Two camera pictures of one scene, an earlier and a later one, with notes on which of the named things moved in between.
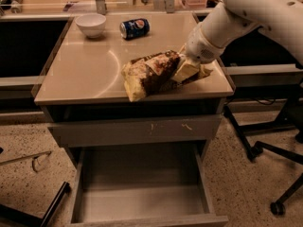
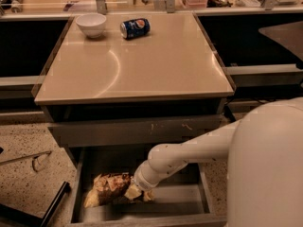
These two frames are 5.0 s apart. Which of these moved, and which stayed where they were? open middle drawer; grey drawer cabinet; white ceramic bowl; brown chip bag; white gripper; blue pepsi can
Moved: brown chip bag; white gripper
Stayed: blue pepsi can; white ceramic bowl; grey drawer cabinet; open middle drawer
